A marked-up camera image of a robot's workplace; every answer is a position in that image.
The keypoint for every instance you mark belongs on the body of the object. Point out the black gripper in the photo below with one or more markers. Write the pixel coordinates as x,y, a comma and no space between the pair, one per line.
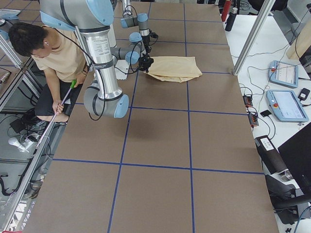
146,61
145,41

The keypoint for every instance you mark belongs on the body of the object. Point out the beige long-sleeve printed shirt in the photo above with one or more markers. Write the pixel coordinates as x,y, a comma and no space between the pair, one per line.
174,69

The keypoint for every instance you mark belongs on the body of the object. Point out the pink stick green tip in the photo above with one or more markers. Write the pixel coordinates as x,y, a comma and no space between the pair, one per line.
52,119

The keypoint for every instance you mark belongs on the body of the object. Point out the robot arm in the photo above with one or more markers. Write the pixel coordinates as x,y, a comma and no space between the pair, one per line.
130,18
92,19

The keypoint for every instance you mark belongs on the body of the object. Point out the red bottle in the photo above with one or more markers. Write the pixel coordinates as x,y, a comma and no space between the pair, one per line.
226,8

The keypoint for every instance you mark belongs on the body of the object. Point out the person in beige shirt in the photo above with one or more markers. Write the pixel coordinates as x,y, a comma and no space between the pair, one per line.
56,53

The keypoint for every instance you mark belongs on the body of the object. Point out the black bottle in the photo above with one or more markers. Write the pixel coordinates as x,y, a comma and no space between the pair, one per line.
231,19

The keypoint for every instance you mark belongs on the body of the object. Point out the far blue teach pendant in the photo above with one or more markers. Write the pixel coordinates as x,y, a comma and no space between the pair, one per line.
283,74

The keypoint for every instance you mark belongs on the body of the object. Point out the blue teach pendant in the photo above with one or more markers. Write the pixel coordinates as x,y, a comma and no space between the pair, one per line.
283,74
286,106

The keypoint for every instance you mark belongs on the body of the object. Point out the near blue teach pendant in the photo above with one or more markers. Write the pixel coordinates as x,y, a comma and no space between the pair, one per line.
286,106

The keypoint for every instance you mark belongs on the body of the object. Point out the black box with label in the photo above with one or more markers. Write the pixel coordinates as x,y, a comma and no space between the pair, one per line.
269,154

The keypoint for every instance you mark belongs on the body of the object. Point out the black monitor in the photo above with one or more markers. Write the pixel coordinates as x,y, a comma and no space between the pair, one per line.
296,154

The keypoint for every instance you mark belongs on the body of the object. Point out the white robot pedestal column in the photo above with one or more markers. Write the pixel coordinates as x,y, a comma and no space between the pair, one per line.
121,63

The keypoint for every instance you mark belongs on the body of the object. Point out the aluminium frame post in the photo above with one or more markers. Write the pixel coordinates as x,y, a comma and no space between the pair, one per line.
260,20

